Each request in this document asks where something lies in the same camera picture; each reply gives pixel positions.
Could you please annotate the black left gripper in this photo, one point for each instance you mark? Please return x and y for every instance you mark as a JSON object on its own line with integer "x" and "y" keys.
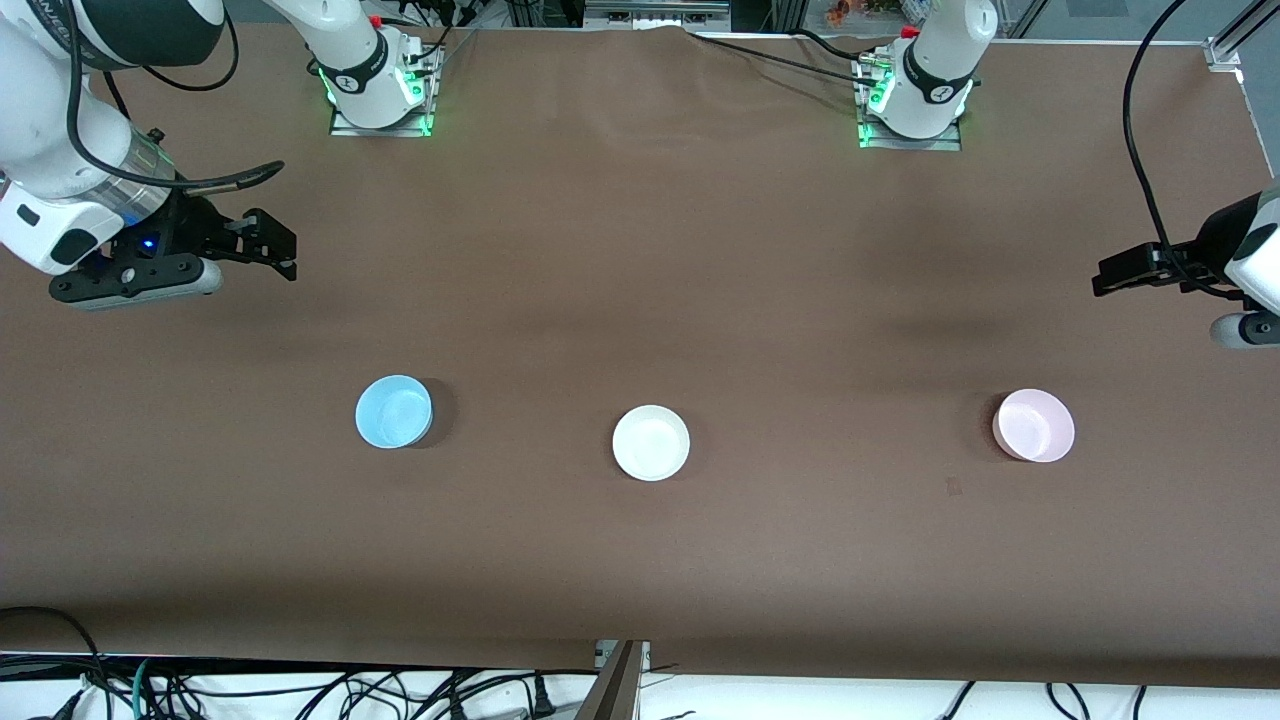
{"x": 1205, "y": 252}

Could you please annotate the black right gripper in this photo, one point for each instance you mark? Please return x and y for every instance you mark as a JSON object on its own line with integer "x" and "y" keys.
{"x": 197, "y": 230}

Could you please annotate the pink bowl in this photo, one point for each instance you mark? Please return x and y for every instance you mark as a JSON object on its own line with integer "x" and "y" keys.
{"x": 1034, "y": 426}

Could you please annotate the blue bowl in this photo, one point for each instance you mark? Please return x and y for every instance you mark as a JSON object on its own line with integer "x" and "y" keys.
{"x": 393, "y": 411}

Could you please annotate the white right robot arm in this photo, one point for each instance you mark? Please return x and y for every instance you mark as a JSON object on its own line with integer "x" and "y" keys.
{"x": 40, "y": 130}

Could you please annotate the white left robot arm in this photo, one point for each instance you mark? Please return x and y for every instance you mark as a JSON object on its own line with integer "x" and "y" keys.
{"x": 935, "y": 70}

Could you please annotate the white bowl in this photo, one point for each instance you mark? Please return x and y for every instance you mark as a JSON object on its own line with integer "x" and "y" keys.
{"x": 651, "y": 443}

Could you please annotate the aluminium corner profile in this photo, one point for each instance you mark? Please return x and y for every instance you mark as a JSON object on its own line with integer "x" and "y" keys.
{"x": 1235, "y": 40}

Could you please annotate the brown table cover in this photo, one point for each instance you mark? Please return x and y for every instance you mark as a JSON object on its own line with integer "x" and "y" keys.
{"x": 640, "y": 250}

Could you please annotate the orange object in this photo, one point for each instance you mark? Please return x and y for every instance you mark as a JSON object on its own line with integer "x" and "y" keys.
{"x": 838, "y": 12}

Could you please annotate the black power plug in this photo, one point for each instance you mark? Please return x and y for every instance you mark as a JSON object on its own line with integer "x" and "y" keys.
{"x": 542, "y": 697}

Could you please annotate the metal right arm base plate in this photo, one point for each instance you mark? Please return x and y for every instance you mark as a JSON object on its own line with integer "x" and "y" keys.
{"x": 345, "y": 127}

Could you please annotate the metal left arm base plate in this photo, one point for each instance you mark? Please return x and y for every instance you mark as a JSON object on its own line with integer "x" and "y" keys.
{"x": 950, "y": 143}

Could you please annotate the grey metal rail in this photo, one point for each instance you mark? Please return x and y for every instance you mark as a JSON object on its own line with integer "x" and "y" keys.
{"x": 655, "y": 10}

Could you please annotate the aluminium frame post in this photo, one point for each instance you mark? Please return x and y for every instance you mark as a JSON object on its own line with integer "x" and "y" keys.
{"x": 612, "y": 690}

